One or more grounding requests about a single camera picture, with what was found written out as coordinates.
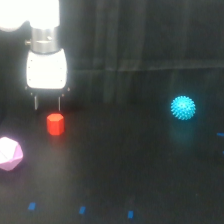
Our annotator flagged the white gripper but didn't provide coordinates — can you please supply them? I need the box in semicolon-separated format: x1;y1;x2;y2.
25;49;68;111

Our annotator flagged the red hexagonal block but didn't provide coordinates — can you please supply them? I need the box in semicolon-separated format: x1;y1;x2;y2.
47;113;65;136

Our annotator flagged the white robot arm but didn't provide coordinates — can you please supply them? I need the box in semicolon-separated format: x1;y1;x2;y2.
0;0;68;91

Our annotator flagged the pink polyhedron object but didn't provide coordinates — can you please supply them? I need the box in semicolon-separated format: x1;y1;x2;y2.
0;137;23;171

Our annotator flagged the cyan spiky ball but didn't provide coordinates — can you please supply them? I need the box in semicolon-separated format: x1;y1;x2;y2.
170;96;196;121

